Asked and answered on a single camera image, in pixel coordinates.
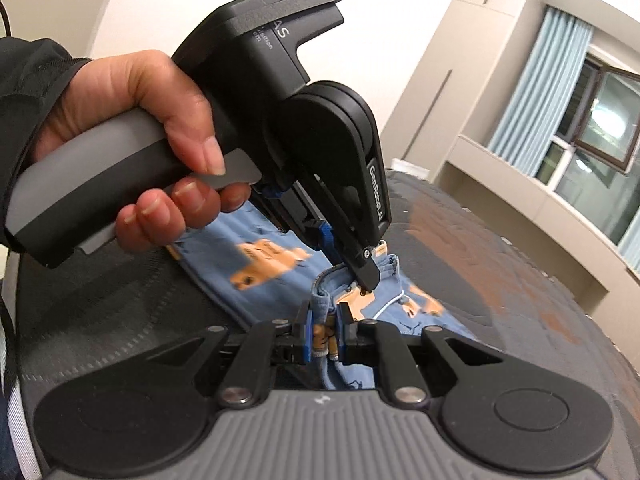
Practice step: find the blue pants with orange print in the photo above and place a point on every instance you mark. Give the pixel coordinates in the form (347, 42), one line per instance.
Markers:
(260, 262)

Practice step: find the dark framed window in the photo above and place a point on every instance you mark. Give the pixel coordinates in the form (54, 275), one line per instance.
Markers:
(600, 125)

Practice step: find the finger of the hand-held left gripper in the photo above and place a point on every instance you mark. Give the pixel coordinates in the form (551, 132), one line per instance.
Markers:
(367, 270)
(325, 235)

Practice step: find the person's left hand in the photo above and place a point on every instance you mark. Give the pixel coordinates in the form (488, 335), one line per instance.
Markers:
(130, 82)

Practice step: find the light blue curtain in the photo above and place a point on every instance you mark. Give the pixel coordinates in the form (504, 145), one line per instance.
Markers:
(631, 237)
(542, 90)

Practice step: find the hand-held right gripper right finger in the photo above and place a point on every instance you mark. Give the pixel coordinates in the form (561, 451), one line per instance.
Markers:
(342, 332)

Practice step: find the beige wardrobe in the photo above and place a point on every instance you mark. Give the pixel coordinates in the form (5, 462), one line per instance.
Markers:
(450, 60)

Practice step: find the grey quilted mattress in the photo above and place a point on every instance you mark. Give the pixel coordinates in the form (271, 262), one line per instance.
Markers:
(475, 270)

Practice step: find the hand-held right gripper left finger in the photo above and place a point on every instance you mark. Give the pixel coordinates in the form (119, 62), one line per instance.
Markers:
(306, 335)

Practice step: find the beige built-in desk unit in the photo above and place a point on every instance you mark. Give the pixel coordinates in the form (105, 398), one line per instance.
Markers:
(500, 180)

